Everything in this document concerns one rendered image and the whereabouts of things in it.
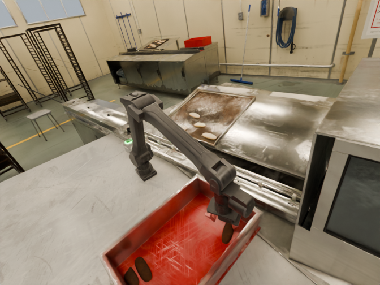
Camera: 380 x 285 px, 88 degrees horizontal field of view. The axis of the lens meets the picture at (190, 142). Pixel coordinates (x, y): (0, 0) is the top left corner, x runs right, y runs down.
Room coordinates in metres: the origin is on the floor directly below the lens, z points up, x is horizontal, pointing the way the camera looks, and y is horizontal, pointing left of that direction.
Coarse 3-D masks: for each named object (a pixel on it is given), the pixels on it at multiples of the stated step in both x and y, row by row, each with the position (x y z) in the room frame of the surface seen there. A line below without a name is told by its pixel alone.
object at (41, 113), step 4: (36, 112) 3.75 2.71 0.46; (40, 112) 3.71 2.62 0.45; (44, 112) 3.66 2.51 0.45; (48, 112) 3.61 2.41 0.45; (28, 116) 3.58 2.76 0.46; (32, 116) 3.54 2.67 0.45; (36, 116) 3.48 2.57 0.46; (40, 116) 3.50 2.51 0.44; (48, 116) 3.83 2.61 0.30; (52, 116) 3.63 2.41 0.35; (56, 120) 3.64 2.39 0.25; (40, 136) 3.63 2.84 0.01; (44, 136) 3.40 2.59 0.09
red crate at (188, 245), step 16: (192, 208) 0.57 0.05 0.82; (176, 224) 0.50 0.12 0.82; (192, 224) 0.49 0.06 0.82; (208, 224) 0.47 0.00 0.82; (224, 224) 0.46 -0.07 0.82; (240, 224) 0.44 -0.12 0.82; (160, 240) 0.45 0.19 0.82; (176, 240) 0.44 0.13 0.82; (192, 240) 0.42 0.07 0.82; (208, 240) 0.41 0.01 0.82; (128, 256) 0.41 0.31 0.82; (144, 256) 0.40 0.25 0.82; (160, 256) 0.39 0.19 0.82; (176, 256) 0.38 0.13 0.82; (192, 256) 0.37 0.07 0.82; (208, 256) 0.35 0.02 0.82; (160, 272) 0.34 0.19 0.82; (176, 272) 0.33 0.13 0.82; (192, 272) 0.32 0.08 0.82; (224, 272) 0.29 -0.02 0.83
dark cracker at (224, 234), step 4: (228, 224) 0.45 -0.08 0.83; (224, 228) 0.44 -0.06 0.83; (228, 228) 0.43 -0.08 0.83; (232, 228) 0.43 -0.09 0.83; (224, 232) 0.42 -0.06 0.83; (228, 232) 0.42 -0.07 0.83; (232, 232) 0.42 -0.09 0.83; (224, 236) 0.41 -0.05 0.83; (228, 236) 0.40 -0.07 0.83; (224, 240) 0.39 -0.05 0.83; (228, 240) 0.39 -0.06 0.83
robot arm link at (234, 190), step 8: (216, 184) 0.40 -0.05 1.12; (232, 184) 0.42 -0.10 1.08; (216, 192) 0.40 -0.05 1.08; (224, 192) 0.39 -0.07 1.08; (232, 192) 0.39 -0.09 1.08; (240, 192) 0.39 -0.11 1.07; (232, 200) 0.38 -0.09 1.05; (240, 200) 0.36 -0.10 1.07; (248, 200) 0.36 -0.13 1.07; (232, 208) 0.37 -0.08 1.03; (240, 208) 0.35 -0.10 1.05; (248, 208) 0.35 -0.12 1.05; (248, 216) 0.35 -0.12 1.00
